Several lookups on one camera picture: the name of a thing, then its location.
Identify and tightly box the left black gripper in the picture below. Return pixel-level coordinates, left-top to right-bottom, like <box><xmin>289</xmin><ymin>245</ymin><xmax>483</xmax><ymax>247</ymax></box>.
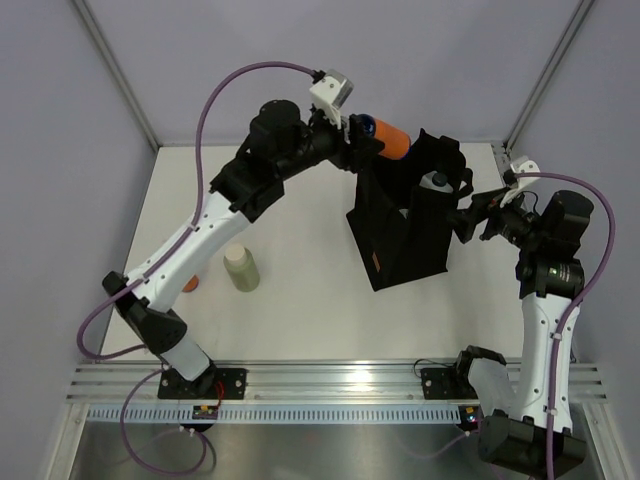
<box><xmin>274</xmin><ymin>103</ymin><xmax>382</xmax><ymax>180</ymax></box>

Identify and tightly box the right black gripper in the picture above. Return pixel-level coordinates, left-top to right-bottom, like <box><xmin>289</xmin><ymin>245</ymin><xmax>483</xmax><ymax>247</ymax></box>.
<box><xmin>443</xmin><ymin>186</ymin><xmax>547</xmax><ymax>252</ymax></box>

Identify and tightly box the orange bottle blue pump top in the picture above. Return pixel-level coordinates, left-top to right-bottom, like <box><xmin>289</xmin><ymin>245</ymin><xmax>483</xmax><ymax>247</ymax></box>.
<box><xmin>358</xmin><ymin>114</ymin><xmax>411</xmax><ymax>160</ymax></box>

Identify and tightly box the white bottle grey cap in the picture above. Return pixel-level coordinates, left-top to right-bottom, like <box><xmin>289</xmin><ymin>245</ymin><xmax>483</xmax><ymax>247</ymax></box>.
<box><xmin>419</xmin><ymin>171</ymin><xmax>454</xmax><ymax>194</ymax></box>

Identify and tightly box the black canvas bag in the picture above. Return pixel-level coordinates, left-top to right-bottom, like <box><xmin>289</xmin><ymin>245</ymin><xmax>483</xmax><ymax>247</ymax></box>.
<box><xmin>346</xmin><ymin>131</ymin><xmax>473</xmax><ymax>291</ymax></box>

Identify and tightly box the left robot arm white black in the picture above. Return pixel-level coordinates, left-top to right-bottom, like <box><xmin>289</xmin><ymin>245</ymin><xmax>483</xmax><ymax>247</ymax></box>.
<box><xmin>103</xmin><ymin>100</ymin><xmax>384</xmax><ymax>399</ymax></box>

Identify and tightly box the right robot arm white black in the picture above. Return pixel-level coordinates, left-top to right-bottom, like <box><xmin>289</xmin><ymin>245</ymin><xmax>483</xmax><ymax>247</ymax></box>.
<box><xmin>452</xmin><ymin>189</ymin><xmax>594</xmax><ymax>479</ymax></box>

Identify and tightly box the green frosted bottle beige cap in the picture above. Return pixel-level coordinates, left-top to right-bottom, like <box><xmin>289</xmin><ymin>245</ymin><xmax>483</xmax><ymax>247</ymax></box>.
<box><xmin>223</xmin><ymin>243</ymin><xmax>260</xmax><ymax>293</ymax></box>

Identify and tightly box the orange spray bottle blue top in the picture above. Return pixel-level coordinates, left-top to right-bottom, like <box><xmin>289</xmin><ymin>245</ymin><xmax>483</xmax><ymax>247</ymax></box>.
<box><xmin>182</xmin><ymin>275</ymin><xmax>199</xmax><ymax>293</ymax></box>

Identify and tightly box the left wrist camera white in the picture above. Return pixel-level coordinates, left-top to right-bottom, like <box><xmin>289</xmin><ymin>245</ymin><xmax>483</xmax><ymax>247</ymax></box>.
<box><xmin>309</xmin><ymin>69</ymin><xmax>354</xmax><ymax>130</ymax></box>

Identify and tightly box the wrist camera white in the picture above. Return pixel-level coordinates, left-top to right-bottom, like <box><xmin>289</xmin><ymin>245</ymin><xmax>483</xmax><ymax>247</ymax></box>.
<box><xmin>309</xmin><ymin>69</ymin><xmax>354</xmax><ymax>130</ymax></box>
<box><xmin>500</xmin><ymin>156</ymin><xmax>541</xmax><ymax>208</ymax></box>

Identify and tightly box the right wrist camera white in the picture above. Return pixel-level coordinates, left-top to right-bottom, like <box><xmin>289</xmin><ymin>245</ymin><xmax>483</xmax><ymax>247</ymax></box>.
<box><xmin>500</xmin><ymin>156</ymin><xmax>541</xmax><ymax>208</ymax></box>

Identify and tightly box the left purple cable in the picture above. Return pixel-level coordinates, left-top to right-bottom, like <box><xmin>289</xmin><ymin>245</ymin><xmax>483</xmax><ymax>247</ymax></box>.
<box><xmin>74</xmin><ymin>60</ymin><xmax>321</xmax><ymax>474</ymax></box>

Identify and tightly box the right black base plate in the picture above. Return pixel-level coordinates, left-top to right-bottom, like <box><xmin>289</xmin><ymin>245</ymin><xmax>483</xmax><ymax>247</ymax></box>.
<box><xmin>420</xmin><ymin>367</ymin><xmax>477</xmax><ymax>400</ymax></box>

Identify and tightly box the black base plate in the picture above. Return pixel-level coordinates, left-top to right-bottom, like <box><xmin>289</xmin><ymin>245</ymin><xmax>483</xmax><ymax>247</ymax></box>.
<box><xmin>420</xmin><ymin>367</ymin><xmax>477</xmax><ymax>400</ymax></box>
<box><xmin>157</xmin><ymin>367</ymin><xmax>248</xmax><ymax>400</ymax></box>

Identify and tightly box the right aluminium corner post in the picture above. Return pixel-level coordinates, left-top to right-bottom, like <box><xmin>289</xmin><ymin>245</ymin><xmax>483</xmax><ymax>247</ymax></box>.
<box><xmin>502</xmin><ymin>0</ymin><xmax>597</xmax><ymax>155</ymax></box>

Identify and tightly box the aluminium corner post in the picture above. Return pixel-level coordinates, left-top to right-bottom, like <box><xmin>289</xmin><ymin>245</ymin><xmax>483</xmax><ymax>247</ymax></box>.
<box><xmin>69</xmin><ymin>0</ymin><xmax>162</xmax><ymax>153</ymax></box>
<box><xmin>502</xmin><ymin>0</ymin><xmax>597</xmax><ymax>155</ymax></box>

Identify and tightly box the left aluminium corner post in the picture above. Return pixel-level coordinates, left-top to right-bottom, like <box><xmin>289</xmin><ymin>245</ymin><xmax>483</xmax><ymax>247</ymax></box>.
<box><xmin>69</xmin><ymin>0</ymin><xmax>162</xmax><ymax>153</ymax></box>

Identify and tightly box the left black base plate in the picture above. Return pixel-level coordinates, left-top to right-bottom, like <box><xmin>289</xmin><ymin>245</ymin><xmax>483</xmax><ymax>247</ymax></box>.
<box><xmin>157</xmin><ymin>367</ymin><xmax>248</xmax><ymax>400</ymax></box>

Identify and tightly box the aluminium mounting rail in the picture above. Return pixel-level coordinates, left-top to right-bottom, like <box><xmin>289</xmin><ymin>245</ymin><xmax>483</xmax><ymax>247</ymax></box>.
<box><xmin>64</xmin><ymin>360</ymin><xmax>609</xmax><ymax>405</ymax></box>

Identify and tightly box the white slotted cable duct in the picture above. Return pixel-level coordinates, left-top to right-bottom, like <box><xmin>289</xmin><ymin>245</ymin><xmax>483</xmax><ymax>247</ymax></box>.
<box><xmin>87</xmin><ymin>404</ymin><xmax>461</xmax><ymax>425</ymax></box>

